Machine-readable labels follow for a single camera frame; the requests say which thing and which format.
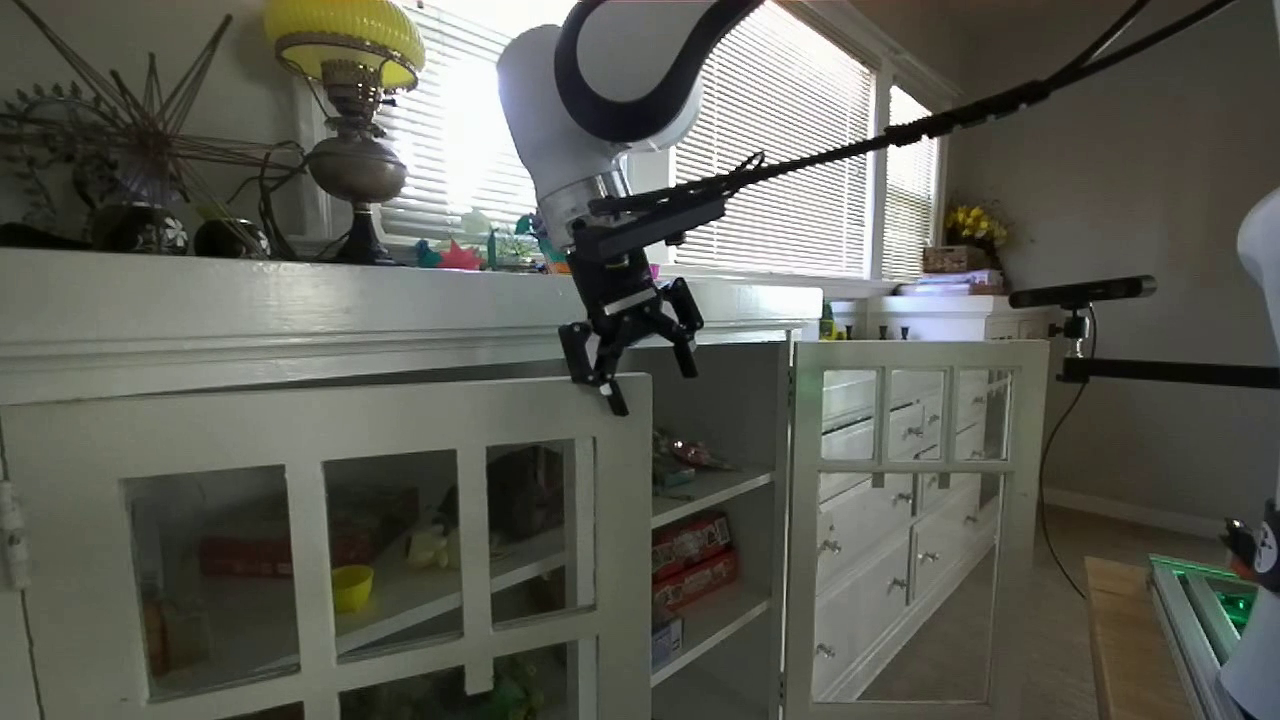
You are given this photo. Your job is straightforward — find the green lit base platform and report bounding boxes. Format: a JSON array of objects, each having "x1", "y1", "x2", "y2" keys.
[{"x1": 1154, "y1": 552, "x2": 1266, "y2": 720}]

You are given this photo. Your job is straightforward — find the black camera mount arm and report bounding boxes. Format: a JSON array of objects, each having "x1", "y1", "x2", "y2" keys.
[{"x1": 1051, "y1": 303, "x2": 1280, "y2": 392}]

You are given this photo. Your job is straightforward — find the small green glass jar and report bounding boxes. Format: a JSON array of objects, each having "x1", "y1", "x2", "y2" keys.
[{"x1": 486, "y1": 225, "x2": 542, "y2": 277}]

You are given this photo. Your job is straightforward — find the black stereo camera bar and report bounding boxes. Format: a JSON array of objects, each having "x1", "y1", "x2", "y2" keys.
[{"x1": 1010, "y1": 273, "x2": 1160, "y2": 312}]

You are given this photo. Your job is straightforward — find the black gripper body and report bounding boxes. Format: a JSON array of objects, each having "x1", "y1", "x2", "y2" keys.
[{"x1": 567, "y1": 228, "x2": 667, "y2": 330}]

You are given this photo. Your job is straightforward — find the white cabinet shelf unit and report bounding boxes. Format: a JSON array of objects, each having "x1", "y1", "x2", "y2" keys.
[{"x1": 0, "y1": 245, "x2": 831, "y2": 720}]

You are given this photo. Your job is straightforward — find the red board game box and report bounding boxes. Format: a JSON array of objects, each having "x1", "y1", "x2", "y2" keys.
[{"x1": 654, "y1": 547, "x2": 744, "y2": 622}]

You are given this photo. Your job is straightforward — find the yellow shade oil lamp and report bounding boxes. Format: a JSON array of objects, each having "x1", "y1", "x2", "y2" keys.
[{"x1": 259, "y1": 0, "x2": 430, "y2": 266}]

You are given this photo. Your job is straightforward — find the metal gear ornament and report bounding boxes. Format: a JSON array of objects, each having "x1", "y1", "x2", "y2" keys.
[{"x1": 0, "y1": 80, "x2": 92, "y2": 253}]

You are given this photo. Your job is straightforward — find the thin black camera cable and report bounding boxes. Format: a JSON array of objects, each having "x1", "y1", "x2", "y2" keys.
[{"x1": 1038, "y1": 381, "x2": 1091, "y2": 571}]

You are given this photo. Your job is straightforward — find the wooden board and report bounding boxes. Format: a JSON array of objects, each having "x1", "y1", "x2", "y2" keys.
[{"x1": 1086, "y1": 555, "x2": 1191, "y2": 720}]

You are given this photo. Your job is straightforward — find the dark glossy ornament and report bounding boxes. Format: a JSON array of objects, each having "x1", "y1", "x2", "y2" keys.
[
  {"x1": 85, "y1": 195, "x2": 191, "y2": 254},
  {"x1": 191, "y1": 210, "x2": 276, "y2": 263}
]

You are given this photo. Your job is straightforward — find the green spiky toy ball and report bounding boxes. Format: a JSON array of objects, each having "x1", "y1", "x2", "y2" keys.
[{"x1": 464, "y1": 652, "x2": 554, "y2": 720}]

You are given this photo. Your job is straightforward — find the brown flower basket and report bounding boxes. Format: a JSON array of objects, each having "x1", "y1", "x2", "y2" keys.
[{"x1": 925, "y1": 239, "x2": 996, "y2": 277}]

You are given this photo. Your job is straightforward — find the small yellow cup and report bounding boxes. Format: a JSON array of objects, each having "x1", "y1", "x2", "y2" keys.
[{"x1": 329, "y1": 558, "x2": 380, "y2": 620}]

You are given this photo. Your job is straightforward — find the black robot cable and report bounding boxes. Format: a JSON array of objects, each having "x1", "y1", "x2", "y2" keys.
[{"x1": 723, "y1": 0, "x2": 1237, "y2": 185}]

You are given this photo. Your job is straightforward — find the yellow plush toy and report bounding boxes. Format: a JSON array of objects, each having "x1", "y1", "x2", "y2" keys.
[{"x1": 404, "y1": 520, "x2": 462, "y2": 577}]

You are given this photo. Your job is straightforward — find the white dresser with drawers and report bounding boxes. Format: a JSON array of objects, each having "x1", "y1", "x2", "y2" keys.
[{"x1": 812, "y1": 287, "x2": 1057, "y2": 704}]

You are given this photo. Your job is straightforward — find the metal starburst ornament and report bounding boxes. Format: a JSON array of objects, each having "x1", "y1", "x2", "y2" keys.
[{"x1": 6, "y1": 0, "x2": 317, "y2": 254}]

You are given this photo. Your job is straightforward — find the dark toy figure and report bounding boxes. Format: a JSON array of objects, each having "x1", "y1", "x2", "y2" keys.
[{"x1": 654, "y1": 428, "x2": 728, "y2": 492}]

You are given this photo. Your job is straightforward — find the yellow flower bunch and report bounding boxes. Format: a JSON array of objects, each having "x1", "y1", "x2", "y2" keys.
[{"x1": 946, "y1": 195, "x2": 1013, "y2": 253}]

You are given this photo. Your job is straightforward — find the orange box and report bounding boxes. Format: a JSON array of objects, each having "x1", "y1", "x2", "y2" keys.
[{"x1": 138, "y1": 592, "x2": 181, "y2": 679}]

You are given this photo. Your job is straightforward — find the flat red game box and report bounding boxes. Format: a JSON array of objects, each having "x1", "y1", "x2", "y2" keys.
[{"x1": 196, "y1": 527, "x2": 292, "y2": 584}]

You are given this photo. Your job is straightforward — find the narrow white window blind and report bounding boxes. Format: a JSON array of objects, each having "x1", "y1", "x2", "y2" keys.
[{"x1": 884, "y1": 83, "x2": 946, "y2": 278}]

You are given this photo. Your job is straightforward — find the red Monopoly game box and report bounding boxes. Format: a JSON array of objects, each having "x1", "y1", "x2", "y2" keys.
[{"x1": 654, "y1": 507, "x2": 741, "y2": 579}]

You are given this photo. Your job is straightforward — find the stack of books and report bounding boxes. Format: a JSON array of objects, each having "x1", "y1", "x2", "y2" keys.
[{"x1": 896, "y1": 263, "x2": 1013, "y2": 299}]

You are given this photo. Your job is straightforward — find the small pink teal toy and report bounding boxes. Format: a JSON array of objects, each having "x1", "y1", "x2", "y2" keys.
[{"x1": 413, "y1": 237, "x2": 489, "y2": 277}]

